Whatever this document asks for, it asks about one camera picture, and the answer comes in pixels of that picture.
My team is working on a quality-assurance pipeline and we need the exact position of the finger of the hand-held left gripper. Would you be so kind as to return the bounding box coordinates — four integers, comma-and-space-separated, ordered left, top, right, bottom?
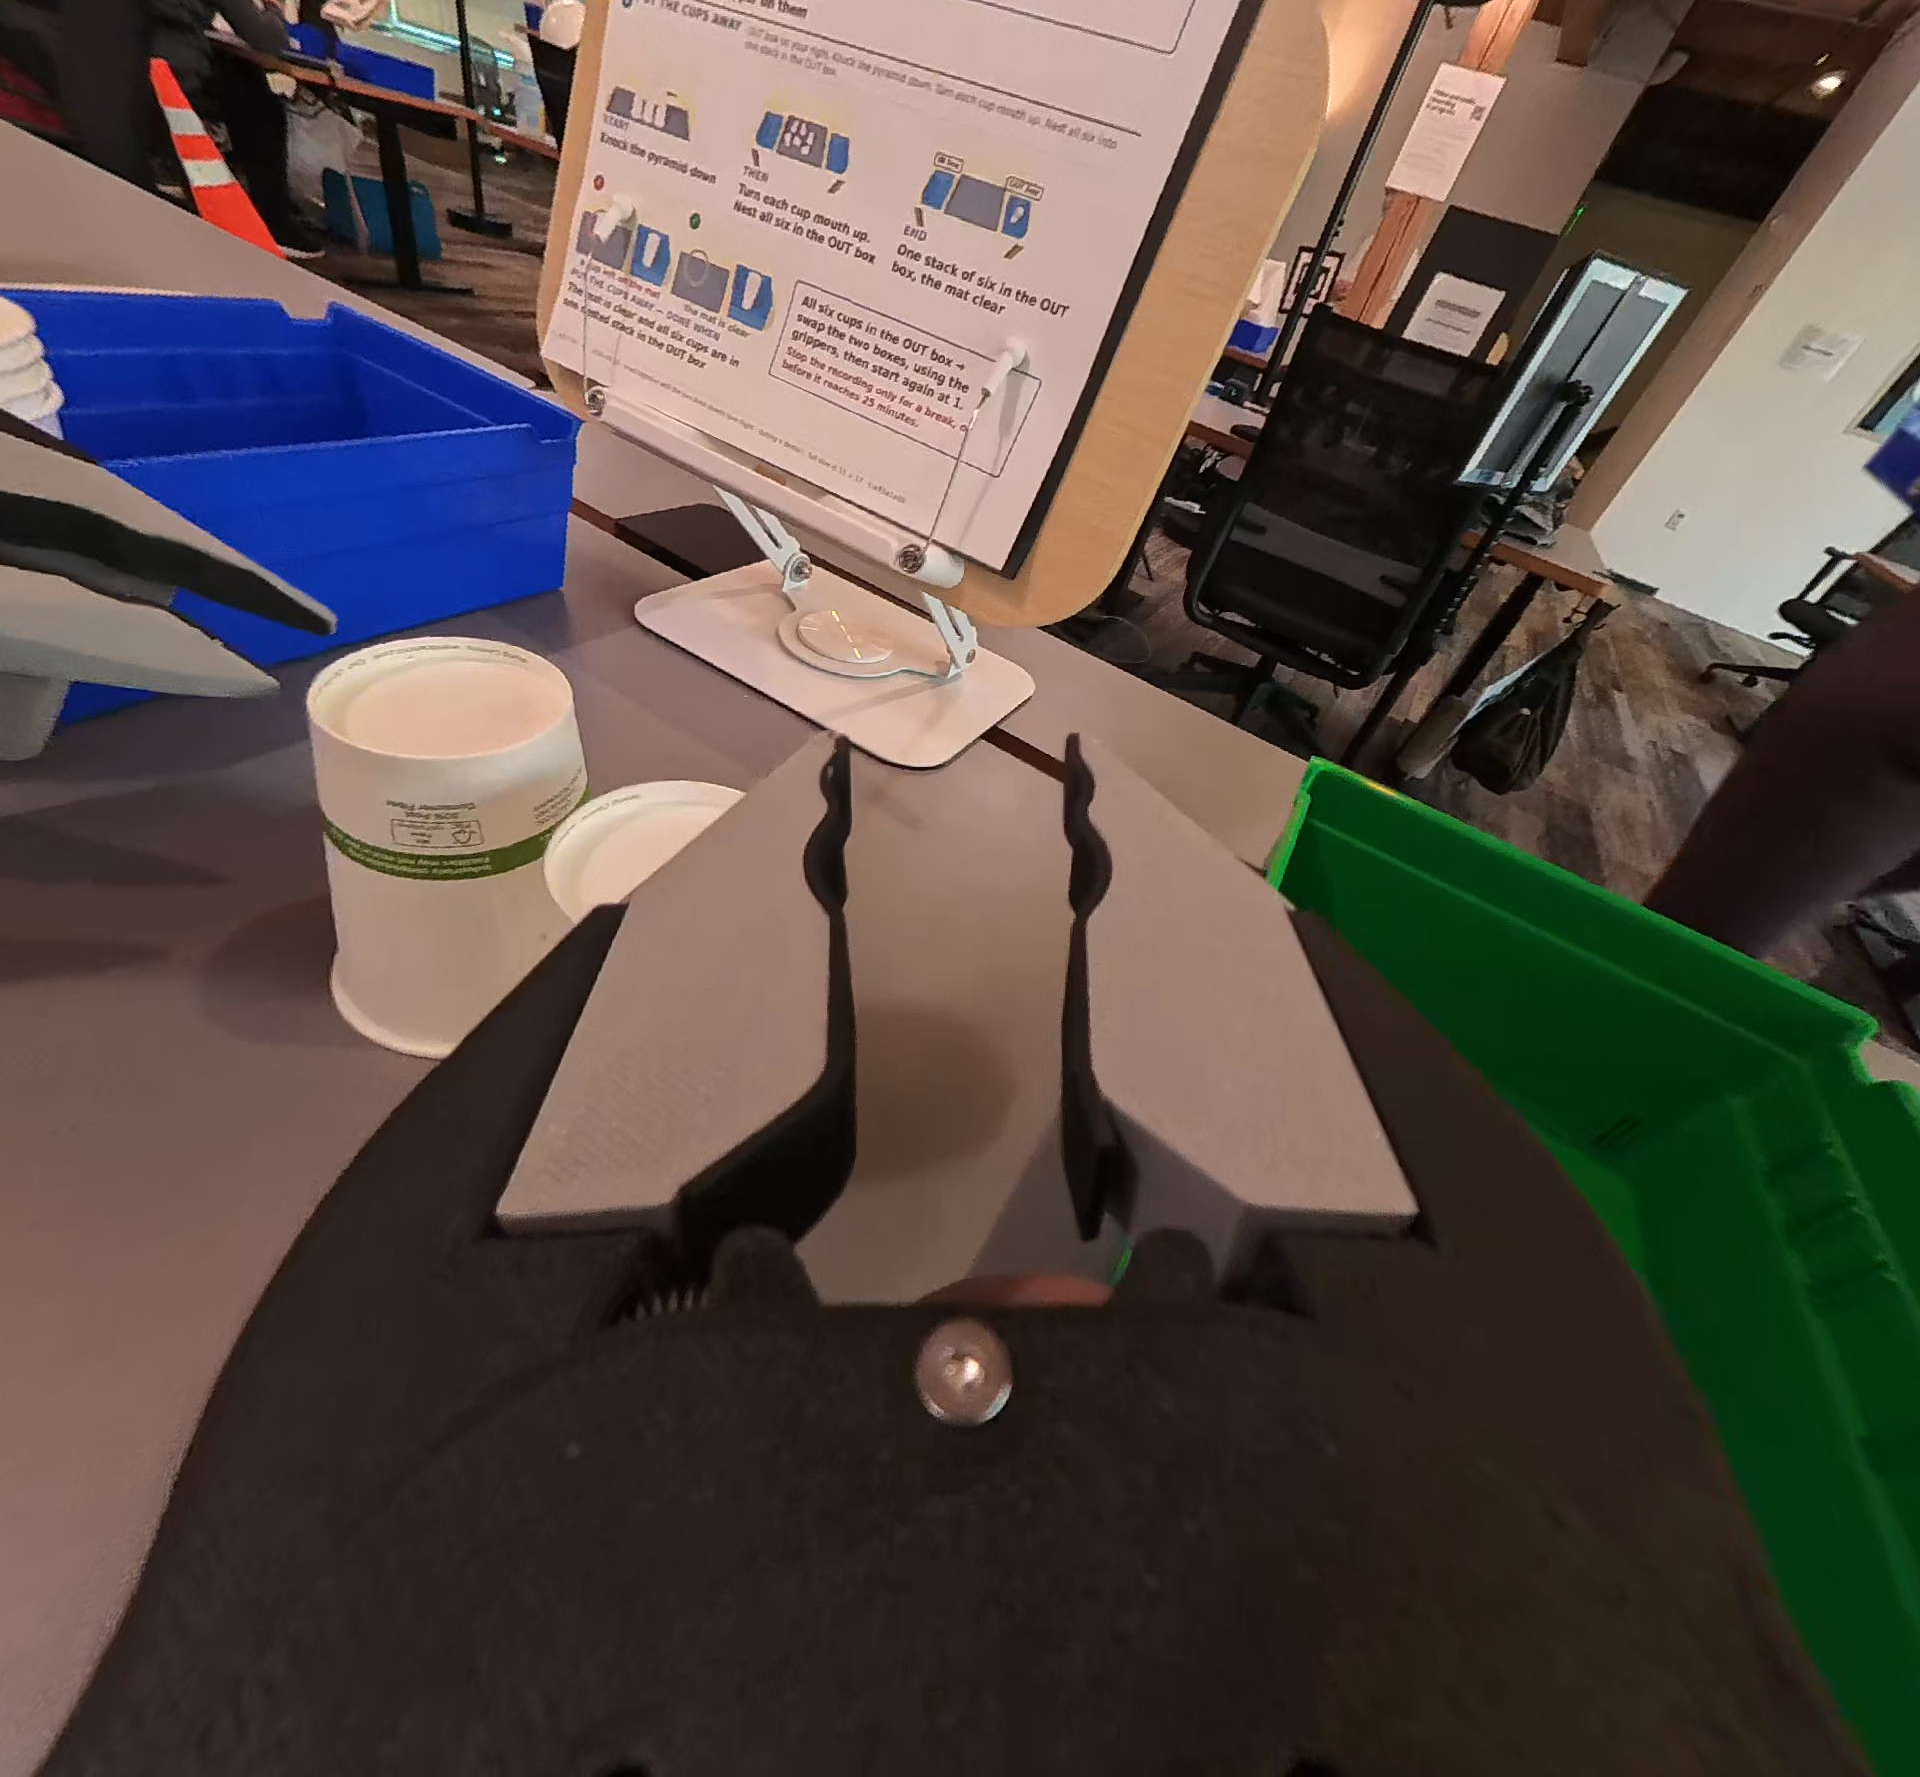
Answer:
0, 413, 338, 637
0, 541, 283, 761

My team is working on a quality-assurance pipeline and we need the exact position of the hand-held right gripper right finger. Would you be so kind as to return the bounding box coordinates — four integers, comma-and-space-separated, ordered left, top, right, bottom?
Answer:
1061, 734, 1420, 1250

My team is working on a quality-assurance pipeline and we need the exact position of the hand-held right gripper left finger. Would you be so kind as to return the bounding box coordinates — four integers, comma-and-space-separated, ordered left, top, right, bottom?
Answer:
494, 734, 863, 1250

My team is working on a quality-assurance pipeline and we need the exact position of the white paper cup green band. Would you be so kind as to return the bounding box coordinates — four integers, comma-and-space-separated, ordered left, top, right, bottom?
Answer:
544, 779, 748, 925
306, 639, 591, 1060

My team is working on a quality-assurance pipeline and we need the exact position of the blue plastic bin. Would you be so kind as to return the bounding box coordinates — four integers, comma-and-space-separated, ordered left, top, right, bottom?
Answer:
0, 287, 582, 729

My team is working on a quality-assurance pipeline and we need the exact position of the orange traffic cone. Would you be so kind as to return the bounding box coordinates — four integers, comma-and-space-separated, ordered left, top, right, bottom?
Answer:
147, 56, 287, 255

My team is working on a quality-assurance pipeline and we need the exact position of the green plastic bin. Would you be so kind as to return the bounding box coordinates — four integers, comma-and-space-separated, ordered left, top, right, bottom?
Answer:
1267, 757, 1920, 1777

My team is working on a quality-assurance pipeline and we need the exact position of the black bag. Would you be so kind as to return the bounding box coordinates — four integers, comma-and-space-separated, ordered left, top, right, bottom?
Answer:
1447, 623, 1596, 799

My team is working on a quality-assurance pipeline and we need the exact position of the black office chair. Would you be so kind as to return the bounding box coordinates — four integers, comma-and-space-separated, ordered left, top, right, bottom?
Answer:
1182, 308, 1505, 698

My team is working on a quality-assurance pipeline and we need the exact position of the wooden board document stand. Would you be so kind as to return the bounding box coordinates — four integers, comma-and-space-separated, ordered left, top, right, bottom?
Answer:
534, 0, 1333, 770

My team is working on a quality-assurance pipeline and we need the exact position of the tilted display on stand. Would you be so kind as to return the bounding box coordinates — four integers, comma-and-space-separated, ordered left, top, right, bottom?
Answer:
1462, 250, 1691, 493

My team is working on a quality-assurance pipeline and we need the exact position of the printed instruction sheet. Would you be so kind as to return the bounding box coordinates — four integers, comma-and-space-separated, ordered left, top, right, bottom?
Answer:
545, 0, 1322, 579

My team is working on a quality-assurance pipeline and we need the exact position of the black desk cable hatch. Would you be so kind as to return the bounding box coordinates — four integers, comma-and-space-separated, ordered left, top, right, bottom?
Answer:
611, 507, 759, 572

